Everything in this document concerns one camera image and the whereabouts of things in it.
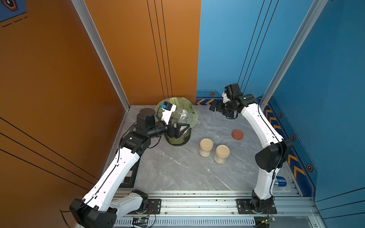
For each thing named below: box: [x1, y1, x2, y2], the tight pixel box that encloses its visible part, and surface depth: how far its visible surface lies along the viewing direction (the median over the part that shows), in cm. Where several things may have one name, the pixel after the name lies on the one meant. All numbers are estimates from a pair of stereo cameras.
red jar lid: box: [231, 129, 244, 141], surface depth 102 cm
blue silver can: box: [274, 175, 287, 187], surface depth 81 cm
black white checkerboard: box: [118, 156, 141, 188], surface depth 82 cm
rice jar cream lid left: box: [199, 138, 214, 152], surface depth 86 cm
